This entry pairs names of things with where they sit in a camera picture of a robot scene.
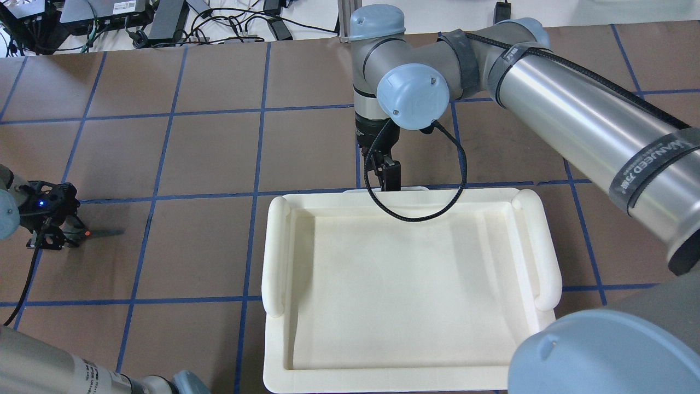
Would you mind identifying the white drawer handle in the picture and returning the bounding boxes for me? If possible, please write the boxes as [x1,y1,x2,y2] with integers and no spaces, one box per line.
[342,186,430,194]

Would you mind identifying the black power adapter brick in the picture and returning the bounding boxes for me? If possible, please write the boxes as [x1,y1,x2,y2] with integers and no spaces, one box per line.
[147,1,189,47]

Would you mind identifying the orange handled grey scissors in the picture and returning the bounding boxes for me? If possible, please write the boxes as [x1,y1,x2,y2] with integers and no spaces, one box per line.
[77,229,125,239]

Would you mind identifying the aluminium frame post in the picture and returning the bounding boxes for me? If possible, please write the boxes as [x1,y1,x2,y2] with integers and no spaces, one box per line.
[337,0,361,43]

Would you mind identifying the cream plastic tray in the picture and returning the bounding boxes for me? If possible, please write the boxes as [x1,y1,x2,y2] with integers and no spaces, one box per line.
[261,188,562,393]

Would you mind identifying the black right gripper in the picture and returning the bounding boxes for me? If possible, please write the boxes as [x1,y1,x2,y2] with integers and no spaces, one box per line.
[354,113,401,190]

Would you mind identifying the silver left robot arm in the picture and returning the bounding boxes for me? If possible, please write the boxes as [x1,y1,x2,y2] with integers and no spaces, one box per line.
[1,166,210,393]

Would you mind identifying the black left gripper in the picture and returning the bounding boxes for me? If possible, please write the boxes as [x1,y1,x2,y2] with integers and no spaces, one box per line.
[19,182,87,250]

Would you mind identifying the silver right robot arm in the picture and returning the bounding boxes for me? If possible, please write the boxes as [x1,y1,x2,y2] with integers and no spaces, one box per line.
[348,4,698,393]

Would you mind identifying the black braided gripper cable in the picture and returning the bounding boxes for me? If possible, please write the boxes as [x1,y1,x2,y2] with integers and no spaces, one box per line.
[363,119,469,223]

